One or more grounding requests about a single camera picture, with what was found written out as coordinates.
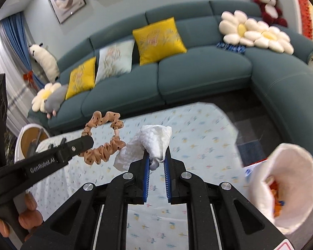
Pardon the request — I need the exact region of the white sheer curtain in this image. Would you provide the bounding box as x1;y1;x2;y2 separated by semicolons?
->
0;22;29;136

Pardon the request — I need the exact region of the blue curtain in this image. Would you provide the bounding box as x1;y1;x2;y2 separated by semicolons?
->
1;12;46;102

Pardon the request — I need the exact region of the framed painting with orange corner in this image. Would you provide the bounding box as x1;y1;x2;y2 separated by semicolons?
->
47;0;87;24

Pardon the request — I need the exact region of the light blue embroidered cushion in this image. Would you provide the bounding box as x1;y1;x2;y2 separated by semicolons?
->
95;40;135;84

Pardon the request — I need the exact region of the large yellow embroidered cushion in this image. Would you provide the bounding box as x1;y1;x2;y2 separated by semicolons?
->
132;17;187;66

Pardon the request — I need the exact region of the red tiled mural frame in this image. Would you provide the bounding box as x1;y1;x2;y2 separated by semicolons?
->
293;0;313;39

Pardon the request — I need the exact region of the white plastic bag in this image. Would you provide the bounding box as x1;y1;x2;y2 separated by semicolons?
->
249;143;313;235

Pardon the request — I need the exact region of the orange pumpkin cushion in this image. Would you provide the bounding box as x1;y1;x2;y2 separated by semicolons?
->
0;191;43;243

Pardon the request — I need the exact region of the blue patterned cloth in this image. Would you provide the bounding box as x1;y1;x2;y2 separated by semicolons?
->
216;42;247;55

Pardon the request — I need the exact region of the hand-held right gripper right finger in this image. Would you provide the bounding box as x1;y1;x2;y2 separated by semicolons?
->
163;146;289;250

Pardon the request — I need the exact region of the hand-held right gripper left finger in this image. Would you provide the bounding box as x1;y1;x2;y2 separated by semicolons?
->
20;148;150;250

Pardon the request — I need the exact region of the floral light blue tablecloth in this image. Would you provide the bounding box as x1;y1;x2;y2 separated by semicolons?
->
14;101;244;250

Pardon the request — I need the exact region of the teal corner sofa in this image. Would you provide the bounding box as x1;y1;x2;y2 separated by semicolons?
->
27;0;313;159

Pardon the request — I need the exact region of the peach dotted scrunchie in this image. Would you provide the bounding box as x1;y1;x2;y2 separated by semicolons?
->
78;111;126;165

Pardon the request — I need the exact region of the long white plush toy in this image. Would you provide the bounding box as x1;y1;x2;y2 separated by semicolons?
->
28;43;61;82

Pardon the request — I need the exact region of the small white flower pillow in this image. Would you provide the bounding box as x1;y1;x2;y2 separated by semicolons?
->
31;82;62;112

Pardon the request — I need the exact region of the round wooden stool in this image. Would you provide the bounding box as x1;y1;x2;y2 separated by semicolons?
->
16;124;51;162

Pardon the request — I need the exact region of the grey plush toy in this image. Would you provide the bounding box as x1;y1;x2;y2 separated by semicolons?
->
43;85;69;119

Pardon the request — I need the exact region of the white tissue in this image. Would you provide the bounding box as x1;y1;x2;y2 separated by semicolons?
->
113;125;173;172

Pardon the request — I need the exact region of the large white flower pillow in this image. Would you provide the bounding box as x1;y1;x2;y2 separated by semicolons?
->
240;18;295;55
218;10;253;46

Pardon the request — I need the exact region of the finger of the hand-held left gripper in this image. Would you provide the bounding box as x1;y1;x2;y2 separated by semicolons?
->
57;135;95;163

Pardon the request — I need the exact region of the small yellow embroidered cushion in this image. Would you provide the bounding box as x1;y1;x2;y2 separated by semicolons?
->
65;56;97;100

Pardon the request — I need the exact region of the red teddy bear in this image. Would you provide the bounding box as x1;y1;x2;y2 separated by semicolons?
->
252;0;288;28

